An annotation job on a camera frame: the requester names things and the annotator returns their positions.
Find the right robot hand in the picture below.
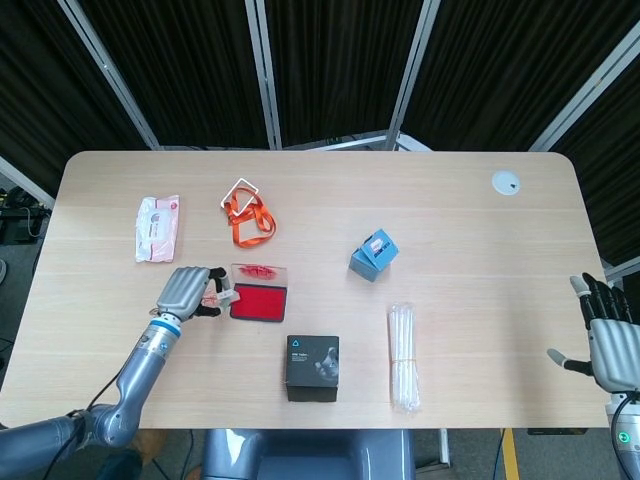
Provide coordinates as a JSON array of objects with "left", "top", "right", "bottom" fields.
[{"left": 547, "top": 272, "right": 640, "bottom": 397}]

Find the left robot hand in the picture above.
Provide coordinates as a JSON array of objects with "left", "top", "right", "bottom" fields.
[{"left": 155, "top": 265, "right": 237, "bottom": 322}]

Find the pink white wet wipes pack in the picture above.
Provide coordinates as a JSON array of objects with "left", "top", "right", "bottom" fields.
[{"left": 133, "top": 194, "right": 182, "bottom": 264}]

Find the clear badge holder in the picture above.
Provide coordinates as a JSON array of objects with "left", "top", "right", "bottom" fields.
[{"left": 220, "top": 177, "right": 262, "bottom": 222}]

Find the black tracker box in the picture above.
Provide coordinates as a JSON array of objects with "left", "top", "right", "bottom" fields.
[{"left": 286, "top": 334, "right": 342, "bottom": 404}]

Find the blue cardboard box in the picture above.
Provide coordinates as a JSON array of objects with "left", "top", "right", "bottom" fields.
[{"left": 348, "top": 228, "right": 401, "bottom": 285}]

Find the black curtain panel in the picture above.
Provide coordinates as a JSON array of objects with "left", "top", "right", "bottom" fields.
[
  {"left": 0, "top": 0, "right": 151, "bottom": 201},
  {"left": 402, "top": 0, "right": 640, "bottom": 151},
  {"left": 257, "top": 0, "right": 426, "bottom": 149},
  {"left": 79, "top": 0, "right": 274, "bottom": 150},
  {"left": 549, "top": 69, "right": 640, "bottom": 266}
]

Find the grey-blue robot torso base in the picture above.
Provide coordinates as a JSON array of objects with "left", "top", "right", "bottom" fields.
[{"left": 200, "top": 428, "right": 417, "bottom": 480}]

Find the bundle of clear plastic straws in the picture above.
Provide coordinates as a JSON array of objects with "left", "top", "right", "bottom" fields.
[{"left": 387, "top": 300, "right": 423, "bottom": 414}]

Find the orange lanyard strap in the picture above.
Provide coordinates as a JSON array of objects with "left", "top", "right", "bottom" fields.
[{"left": 223, "top": 188, "right": 278, "bottom": 249}]

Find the grey metal screen post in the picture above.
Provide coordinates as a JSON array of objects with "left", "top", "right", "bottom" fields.
[
  {"left": 386, "top": 0, "right": 442, "bottom": 150},
  {"left": 56, "top": 0, "right": 162, "bottom": 150},
  {"left": 244, "top": 0, "right": 284, "bottom": 151},
  {"left": 0, "top": 154, "right": 57, "bottom": 207},
  {"left": 528, "top": 23, "right": 640, "bottom": 152}
]

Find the white round cable grommet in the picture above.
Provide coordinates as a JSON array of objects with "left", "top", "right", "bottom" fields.
[{"left": 490, "top": 170, "right": 522, "bottom": 197}]

